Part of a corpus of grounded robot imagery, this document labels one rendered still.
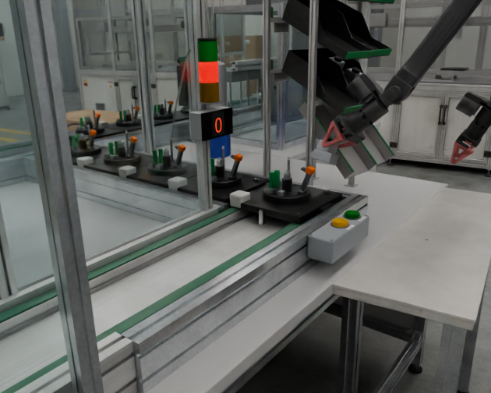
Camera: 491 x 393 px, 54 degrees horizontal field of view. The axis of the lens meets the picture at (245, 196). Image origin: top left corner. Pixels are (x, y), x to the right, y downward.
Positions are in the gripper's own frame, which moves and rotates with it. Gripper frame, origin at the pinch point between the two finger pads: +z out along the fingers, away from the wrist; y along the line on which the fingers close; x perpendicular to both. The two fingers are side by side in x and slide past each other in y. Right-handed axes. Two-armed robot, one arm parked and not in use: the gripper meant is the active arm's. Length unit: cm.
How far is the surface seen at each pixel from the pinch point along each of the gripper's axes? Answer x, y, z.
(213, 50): -19.4, 41.2, -2.1
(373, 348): 52, -95, 67
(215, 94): -12.2, 37.6, 5.1
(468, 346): 66, -83, 22
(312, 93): -17.8, -0.1, -3.4
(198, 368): 49, 60, 18
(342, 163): 3.1, -9.5, 2.5
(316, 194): 10.9, 1.3, 10.2
